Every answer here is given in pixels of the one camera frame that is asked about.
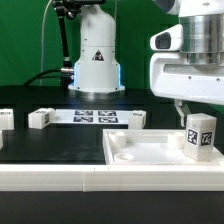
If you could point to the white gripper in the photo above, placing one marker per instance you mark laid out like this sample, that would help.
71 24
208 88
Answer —
171 76

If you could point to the white square table top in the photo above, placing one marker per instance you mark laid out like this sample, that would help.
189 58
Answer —
149 147

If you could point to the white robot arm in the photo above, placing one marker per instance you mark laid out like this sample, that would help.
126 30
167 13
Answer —
188 59

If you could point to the white U-shaped workspace fence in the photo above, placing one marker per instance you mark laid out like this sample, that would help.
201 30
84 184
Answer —
86 178

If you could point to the white marker tag sheet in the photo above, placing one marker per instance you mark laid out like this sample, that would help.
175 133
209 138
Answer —
69 116

